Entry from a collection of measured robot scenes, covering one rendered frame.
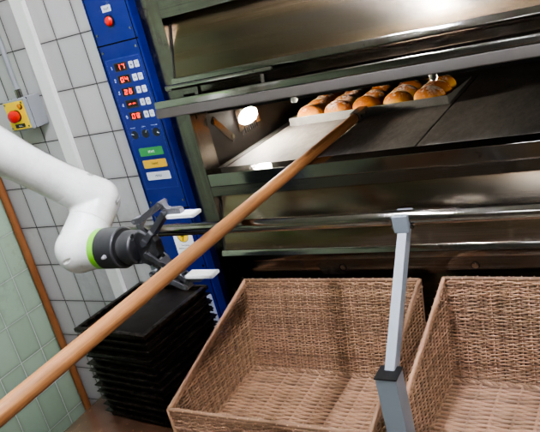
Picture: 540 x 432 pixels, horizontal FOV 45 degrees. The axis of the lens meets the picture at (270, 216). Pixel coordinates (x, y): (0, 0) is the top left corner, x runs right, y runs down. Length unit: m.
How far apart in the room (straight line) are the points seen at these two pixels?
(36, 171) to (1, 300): 1.08
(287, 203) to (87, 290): 0.94
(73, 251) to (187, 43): 0.68
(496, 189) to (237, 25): 0.77
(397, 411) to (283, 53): 0.91
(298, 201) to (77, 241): 0.65
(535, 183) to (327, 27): 0.61
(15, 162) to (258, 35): 0.67
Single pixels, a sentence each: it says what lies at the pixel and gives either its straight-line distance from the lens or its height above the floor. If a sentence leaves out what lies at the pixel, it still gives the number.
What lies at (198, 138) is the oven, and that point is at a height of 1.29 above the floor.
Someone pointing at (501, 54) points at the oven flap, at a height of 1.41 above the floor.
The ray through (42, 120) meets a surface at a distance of 2.25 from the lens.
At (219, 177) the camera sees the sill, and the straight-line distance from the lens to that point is 1.92.
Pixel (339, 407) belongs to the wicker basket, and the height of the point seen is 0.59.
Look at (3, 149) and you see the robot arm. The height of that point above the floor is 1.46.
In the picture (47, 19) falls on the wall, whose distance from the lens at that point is 2.16.
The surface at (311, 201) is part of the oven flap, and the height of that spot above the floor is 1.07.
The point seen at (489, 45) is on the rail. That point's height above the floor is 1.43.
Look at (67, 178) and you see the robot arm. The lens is 1.55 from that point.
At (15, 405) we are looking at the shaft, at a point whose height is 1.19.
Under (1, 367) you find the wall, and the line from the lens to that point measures 2.58.
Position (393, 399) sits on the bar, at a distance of 1.24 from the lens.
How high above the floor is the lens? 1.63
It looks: 18 degrees down
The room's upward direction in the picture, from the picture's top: 15 degrees counter-clockwise
